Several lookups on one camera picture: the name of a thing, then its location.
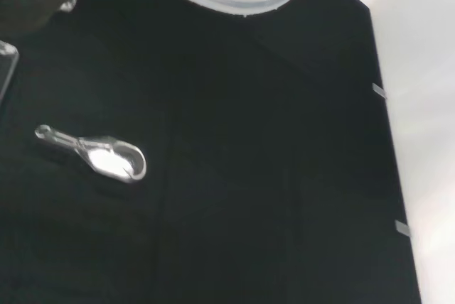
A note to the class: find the glass weighing funnel with powder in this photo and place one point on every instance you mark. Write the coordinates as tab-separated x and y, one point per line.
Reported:
106	158

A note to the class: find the clear acrylic funnel stand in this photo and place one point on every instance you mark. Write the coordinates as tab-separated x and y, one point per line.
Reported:
8	66

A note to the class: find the black bench cloth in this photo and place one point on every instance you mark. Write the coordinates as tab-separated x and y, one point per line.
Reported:
249	158

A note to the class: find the clear cloth clip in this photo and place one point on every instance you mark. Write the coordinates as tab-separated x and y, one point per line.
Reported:
379	91
402	228

